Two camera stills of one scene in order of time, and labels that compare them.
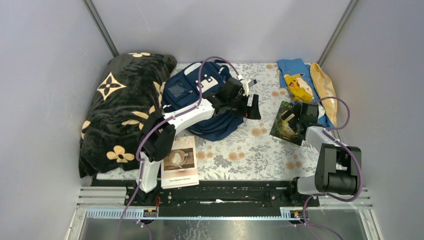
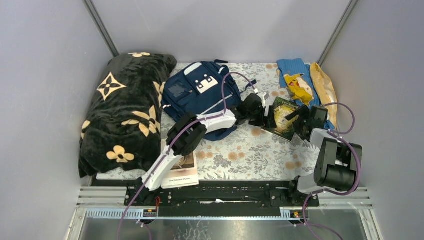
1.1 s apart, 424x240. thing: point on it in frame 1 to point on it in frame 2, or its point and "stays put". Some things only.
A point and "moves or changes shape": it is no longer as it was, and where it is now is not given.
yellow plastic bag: [326, 89] stays put
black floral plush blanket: [128, 88] stays put
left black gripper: [248, 108] to [267, 116]
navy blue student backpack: [188, 85] stays put
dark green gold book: [281, 129] moves or changes shape
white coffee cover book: [180, 169] stays put
